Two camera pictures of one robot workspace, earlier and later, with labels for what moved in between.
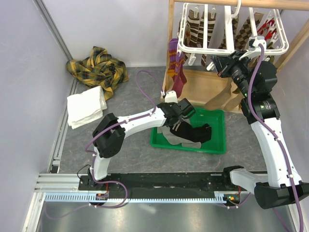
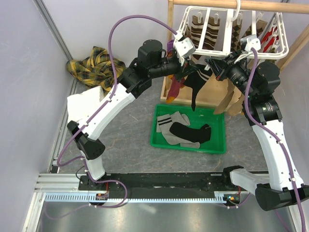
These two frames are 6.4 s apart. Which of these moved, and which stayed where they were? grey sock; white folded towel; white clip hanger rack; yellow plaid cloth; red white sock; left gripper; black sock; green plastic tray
Moved: left gripper; black sock; red white sock; white clip hanger rack
Stayed: white folded towel; green plastic tray; yellow plaid cloth; grey sock
